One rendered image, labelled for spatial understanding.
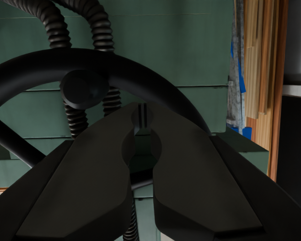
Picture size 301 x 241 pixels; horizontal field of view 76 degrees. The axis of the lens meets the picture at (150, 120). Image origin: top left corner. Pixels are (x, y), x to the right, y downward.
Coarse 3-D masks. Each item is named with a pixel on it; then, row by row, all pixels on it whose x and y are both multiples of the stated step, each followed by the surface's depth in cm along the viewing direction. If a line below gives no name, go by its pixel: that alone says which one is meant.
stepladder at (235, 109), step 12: (240, 0) 103; (240, 12) 104; (240, 24) 105; (240, 36) 107; (240, 48) 108; (240, 60) 110; (240, 72) 111; (228, 84) 114; (240, 84) 113; (228, 96) 131; (240, 96) 116; (228, 108) 130; (240, 108) 115; (228, 120) 123; (240, 120) 117; (240, 132) 119
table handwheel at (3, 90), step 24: (72, 48) 16; (0, 72) 16; (24, 72) 16; (48, 72) 16; (96, 72) 16; (120, 72) 16; (144, 72) 16; (0, 96) 17; (144, 96) 17; (168, 96) 17; (0, 120) 18; (192, 120) 17; (0, 144) 18; (24, 144) 18
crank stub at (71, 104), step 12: (72, 72) 11; (84, 72) 11; (72, 84) 11; (84, 84) 11; (96, 84) 11; (108, 84) 16; (72, 96) 11; (84, 96) 11; (96, 96) 12; (84, 108) 12
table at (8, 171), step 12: (216, 132) 52; (228, 132) 51; (228, 144) 42; (240, 144) 42; (252, 144) 42; (0, 156) 39; (144, 156) 37; (252, 156) 38; (264, 156) 38; (0, 168) 38; (12, 168) 38; (24, 168) 38; (132, 168) 32; (144, 168) 32; (264, 168) 39; (0, 180) 38; (12, 180) 38; (144, 192) 29
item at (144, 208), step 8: (136, 200) 29; (144, 200) 29; (152, 200) 29; (136, 208) 30; (144, 208) 30; (152, 208) 30; (136, 216) 30; (144, 216) 30; (152, 216) 30; (144, 224) 30; (152, 224) 30; (144, 232) 30; (152, 232) 31; (120, 240) 31; (144, 240) 31; (152, 240) 31
